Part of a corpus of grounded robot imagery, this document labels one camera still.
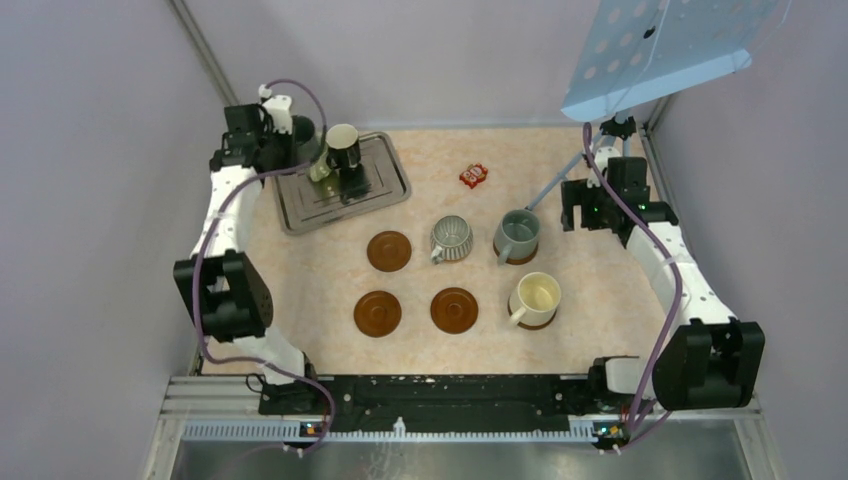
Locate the dark green mug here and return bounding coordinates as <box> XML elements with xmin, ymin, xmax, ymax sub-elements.
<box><xmin>292</xmin><ymin>115</ymin><xmax>318</xmax><ymax>149</ymax></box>

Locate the grey blue mug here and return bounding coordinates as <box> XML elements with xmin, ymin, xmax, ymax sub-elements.
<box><xmin>493</xmin><ymin>209</ymin><xmax>541</xmax><ymax>262</ymax></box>

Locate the brown wooden coaster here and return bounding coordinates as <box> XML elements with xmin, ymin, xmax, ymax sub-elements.
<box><xmin>507</xmin><ymin>303</ymin><xmax>558</xmax><ymax>331</ymax></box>
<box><xmin>493</xmin><ymin>243</ymin><xmax>539</xmax><ymax>265</ymax></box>
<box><xmin>430</xmin><ymin>287</ymin><xmax>479</xmax><ymax>335</ymax></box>
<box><xmin>366</xmin><ymin>231</ymin><xmax>412</xmax><ymax>273</ymax></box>
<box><xmin>353</xmin><ymin>290</ymin><xmax>402</xmax><ymax>338</ymax></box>

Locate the cream yellow mug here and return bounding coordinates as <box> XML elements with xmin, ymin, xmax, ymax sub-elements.
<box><xmin>508</xmin><ymin>272</ymin><xmax>562</xmax><ymax>310</ymax></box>

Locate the grey ribbed mug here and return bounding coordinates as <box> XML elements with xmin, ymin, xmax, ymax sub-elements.
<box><xmin>430</xmin><ymin>215</ymin><xmax>474</xmax><ymax>265</ymax></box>

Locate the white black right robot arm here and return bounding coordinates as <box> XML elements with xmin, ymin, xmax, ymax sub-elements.
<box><xmin>561</xmin><ymin>148</ymin><xmax>766</xmax><ymax>412</ymax></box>

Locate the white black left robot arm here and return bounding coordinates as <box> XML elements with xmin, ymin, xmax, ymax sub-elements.
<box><xmin>173</xmin><ymin>104</ymin><xmax>321</xmax><ymax>414</ymax></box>

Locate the light blue tripod stand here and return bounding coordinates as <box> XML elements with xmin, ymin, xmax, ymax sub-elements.
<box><xmin>525</xmin><ymin>111</ymin><xmax>636</xmax><ymax>211</ymax></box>

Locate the light green mug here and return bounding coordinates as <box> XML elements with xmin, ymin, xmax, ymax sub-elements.
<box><xmin>308</xmin><ymin>149</ymin><xmax>333</xmax><ymax>183</ymax></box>

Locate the black mug white inside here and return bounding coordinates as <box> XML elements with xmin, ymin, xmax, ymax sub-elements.
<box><xmin>325</xmin><ymin>124</ymin><xmax>361</xmax><ymax>170</ymax></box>

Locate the light blue perforated board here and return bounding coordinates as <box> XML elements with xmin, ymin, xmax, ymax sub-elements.
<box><xmin>561</xmin><ymin>0</ymin><xmax>792</xmax><ymax>122</ymax></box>

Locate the metal tray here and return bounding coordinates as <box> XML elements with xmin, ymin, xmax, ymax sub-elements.
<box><xmin>274</xmin><ymin>132</ymin><xmax>411</xmax><ymax>235</ymax></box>

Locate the red owl wooden toy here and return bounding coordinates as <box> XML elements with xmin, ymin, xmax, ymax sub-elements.
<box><xmin>459</xmin><ymin>163</ymin><xmax>489</xmax><ymax>189</ymax></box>

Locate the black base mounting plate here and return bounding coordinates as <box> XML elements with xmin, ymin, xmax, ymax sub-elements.
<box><xmin>245</xmin><ymin>374</ymin><xmax>632</xmax><ymax>434</ymax></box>

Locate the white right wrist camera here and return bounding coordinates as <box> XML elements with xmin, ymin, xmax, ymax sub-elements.
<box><xmin>587</xmin><ymin>146</ymin><xmax>621</xmax><ymax>188</ymax></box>

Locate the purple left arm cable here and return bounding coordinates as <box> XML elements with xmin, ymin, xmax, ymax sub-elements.
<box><xmin>190</xmin><ymin>78</ymin><xmax>337</xmax><ymax>458</ymax></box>

